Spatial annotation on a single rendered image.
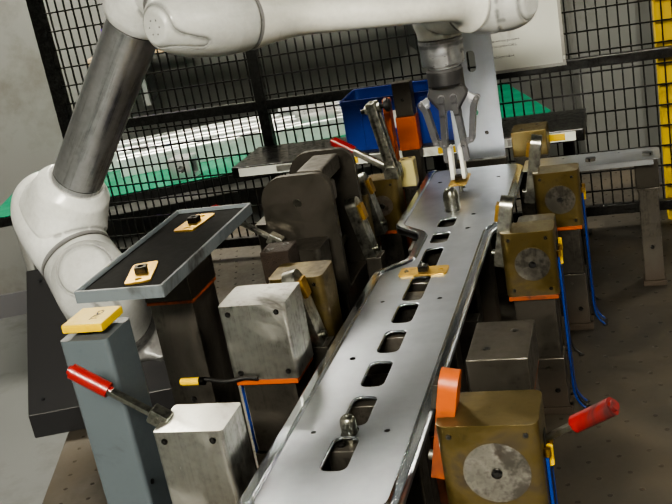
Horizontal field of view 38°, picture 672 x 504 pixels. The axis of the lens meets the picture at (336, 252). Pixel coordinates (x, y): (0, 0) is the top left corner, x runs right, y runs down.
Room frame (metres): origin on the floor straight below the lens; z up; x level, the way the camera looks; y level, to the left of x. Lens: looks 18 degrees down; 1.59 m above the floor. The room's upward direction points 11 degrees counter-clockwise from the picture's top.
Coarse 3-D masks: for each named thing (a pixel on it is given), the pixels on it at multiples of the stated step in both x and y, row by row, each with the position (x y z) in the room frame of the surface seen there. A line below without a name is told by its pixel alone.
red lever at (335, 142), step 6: (336, 138) 2.10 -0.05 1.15; (336, 144) 2.09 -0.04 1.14; (342, 144) 2.09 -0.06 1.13; (348, 144) 2.09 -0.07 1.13; (354, 150) 2.08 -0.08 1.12; (360, 150) 2.09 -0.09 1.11; (360, 156) 2.08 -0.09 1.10; (366, 156) 2.07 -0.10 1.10; (372, 156) 2.08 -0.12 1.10; (372, 162) 2.07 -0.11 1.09; (378, 162) 2.07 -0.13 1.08; (384, 168) 2.06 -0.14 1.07; (396, 168) 2.06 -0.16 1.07
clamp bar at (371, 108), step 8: (368, 104) 2.06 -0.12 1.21; (376, 104) 2.06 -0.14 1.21; (384, 104) 2.05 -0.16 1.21; (368, 112) 2.06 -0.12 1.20; (376, 112) 2.05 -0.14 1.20; (376, 120) 2.05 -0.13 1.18; (376, 128) 2.05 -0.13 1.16; (384, 128) 2.08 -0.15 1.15; (376, 136) 2.05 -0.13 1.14; (384, 136) 2.05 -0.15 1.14; (384, 144) 2.05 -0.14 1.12; (384, 152) 2.05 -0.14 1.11; (392, 152) 2.07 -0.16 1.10; (384, 160) 2.05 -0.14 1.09; (392, 160) 2.05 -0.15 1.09
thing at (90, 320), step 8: (80, 312) 1.24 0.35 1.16; (88, 312) 1.23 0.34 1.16; (96, 312) 1.22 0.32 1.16; (104, 312) 1.22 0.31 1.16; (112, 312) 1.21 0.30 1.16; (120, 312) 1.23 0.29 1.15; (72, 320) 1.21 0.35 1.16; (80, 320) 1.20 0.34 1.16; (88, 320) 1.20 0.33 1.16; (96, 320) 1.19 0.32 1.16; (104, 320) 1.19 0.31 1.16; (112, 320) 1.21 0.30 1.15; (64, 328) 1.20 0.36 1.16; (72, 328) 1.19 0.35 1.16; (80, 328) 1.19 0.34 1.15; (88, 328) 1.19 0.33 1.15; (96, 328) 1.18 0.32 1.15; (104, 328) 1.18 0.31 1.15
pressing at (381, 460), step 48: (432, 192) 2.05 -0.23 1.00; (480, 192) 1.99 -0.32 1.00; (480, 240) 1.69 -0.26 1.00; (384, 288) 1.54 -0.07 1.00; (432, 288) 1.49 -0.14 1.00; (336, 336) 1.36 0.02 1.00; (384, 336) 1.34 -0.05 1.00; (432, 336) 1.31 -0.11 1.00; (336, 384) 1.21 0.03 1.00; (384, 384) 1.18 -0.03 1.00; (288, 432) 1.10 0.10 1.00; (336, 432) 1.08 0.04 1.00; (384, 432) 1.06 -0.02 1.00; (288, 480) 0.99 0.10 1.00; (336, 480) 0.97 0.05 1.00; (384, 480) 0.95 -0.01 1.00
